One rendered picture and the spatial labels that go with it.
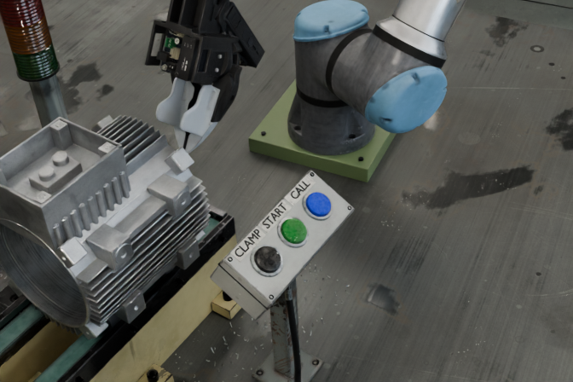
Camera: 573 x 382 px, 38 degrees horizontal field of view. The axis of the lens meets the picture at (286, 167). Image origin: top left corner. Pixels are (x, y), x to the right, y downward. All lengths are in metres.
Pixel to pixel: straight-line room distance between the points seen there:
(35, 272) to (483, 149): 0.77
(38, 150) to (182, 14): 0.23
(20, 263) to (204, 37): 0.37
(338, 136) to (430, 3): 0.29
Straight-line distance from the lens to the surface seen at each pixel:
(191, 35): 0.93
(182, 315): 1.14
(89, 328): 1.00
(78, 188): 0.91
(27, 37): 1.26
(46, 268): 1.09
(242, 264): 0.88
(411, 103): 1.22
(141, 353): 1.10
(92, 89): 1.67
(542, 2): 3.57
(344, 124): 1.37
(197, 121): 0.98
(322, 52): 1.29
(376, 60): 1.22
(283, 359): 1.09
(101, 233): 0.94
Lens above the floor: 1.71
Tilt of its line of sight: 40 degrees down
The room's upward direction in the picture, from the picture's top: 3 degrees counter-clockwise
